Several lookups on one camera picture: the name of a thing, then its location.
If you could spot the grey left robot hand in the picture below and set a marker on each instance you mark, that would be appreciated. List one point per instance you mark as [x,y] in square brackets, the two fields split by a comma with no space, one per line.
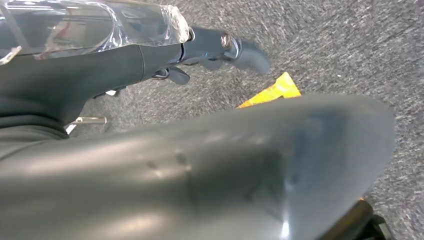
[198,182]

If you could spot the yellow floor tape marking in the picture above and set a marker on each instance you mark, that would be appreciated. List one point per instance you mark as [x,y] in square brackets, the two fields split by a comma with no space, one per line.
[281,89]

